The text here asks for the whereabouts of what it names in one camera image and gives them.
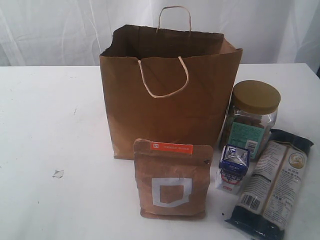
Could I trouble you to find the clear jar with tan lid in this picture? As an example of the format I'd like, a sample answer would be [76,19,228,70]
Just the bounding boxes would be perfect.
[219,80,281,161]

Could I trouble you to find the brown paper shopping bag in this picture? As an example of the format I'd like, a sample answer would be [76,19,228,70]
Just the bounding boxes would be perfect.
[98,6,244,161]

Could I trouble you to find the brown kraft stand-up pouch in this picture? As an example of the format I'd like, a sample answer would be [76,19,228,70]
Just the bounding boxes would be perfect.
[133,138,214,220]

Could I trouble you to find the blue white milk carton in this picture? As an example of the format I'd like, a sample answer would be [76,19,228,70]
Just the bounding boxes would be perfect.
[215,144,250,195]

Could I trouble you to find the small torn paper scrap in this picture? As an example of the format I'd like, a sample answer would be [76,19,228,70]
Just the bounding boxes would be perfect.
[52,170,64,179]

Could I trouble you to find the dark blue noodle package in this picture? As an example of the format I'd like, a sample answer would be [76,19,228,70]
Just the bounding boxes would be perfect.
[226,129,313,240]

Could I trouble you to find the white curtain backdrop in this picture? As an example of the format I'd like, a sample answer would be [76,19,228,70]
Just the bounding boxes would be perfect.
[0,0,320,71]

